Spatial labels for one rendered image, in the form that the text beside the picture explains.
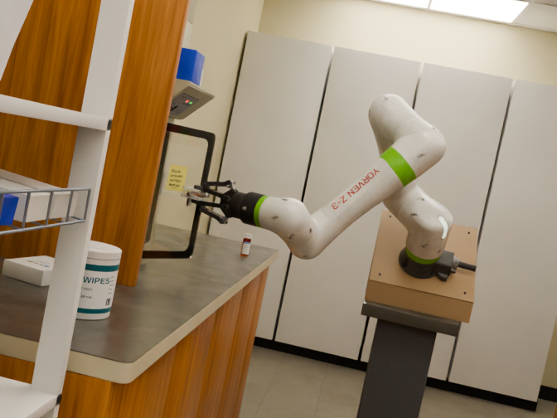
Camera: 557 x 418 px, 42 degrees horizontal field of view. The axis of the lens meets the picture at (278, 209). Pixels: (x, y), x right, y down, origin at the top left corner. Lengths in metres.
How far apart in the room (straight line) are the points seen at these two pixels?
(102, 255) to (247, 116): 3.65
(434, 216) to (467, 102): 2.78
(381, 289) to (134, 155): 1.00
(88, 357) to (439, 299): 1.42
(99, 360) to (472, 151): 4.00
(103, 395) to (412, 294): 1.37
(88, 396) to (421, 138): 1.15
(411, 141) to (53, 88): 0.98
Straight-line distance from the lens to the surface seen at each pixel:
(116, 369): 1.35
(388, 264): 2.53
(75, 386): 1.39
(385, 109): 2.14
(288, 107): 5.09
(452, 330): 2.44
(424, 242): 2.40
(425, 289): 2.49
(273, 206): 1.93
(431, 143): 2.04
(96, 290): 1.57
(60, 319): 1.19
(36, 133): 2.05
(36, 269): 1.82
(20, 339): 1.41
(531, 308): 5.22
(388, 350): 2.51
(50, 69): 2.05
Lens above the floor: 1.35
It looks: 4 degrees down
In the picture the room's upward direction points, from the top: 11 degrees clockwise
